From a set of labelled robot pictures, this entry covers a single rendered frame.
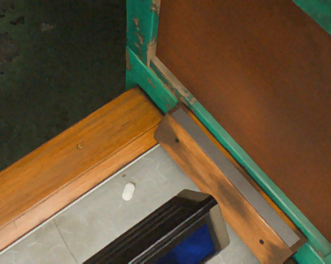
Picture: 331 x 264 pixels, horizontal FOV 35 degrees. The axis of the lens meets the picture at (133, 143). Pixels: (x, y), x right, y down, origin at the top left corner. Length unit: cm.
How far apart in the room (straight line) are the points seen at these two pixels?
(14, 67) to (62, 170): 110
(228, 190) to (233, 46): 25
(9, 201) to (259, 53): 49
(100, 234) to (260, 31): 45
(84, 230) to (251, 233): 28
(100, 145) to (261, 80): 36
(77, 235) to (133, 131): 21
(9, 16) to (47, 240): 135
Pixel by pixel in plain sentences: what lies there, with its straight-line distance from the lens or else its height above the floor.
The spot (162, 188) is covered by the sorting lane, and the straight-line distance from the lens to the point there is 94.
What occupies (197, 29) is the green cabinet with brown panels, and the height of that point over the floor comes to 103.
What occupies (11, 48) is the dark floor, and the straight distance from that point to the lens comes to 205.
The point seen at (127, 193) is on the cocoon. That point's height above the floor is 76.
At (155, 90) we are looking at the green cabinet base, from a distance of 96.
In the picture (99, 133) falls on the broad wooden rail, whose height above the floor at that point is 76.
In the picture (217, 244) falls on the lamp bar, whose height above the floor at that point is 107.
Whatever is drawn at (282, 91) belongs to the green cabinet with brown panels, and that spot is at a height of 107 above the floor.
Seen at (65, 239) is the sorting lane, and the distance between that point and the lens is 92.
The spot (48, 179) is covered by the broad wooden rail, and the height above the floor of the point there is 76.
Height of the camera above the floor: 162
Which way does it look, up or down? 64 degrees down
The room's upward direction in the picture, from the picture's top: 2 degrees clockwise
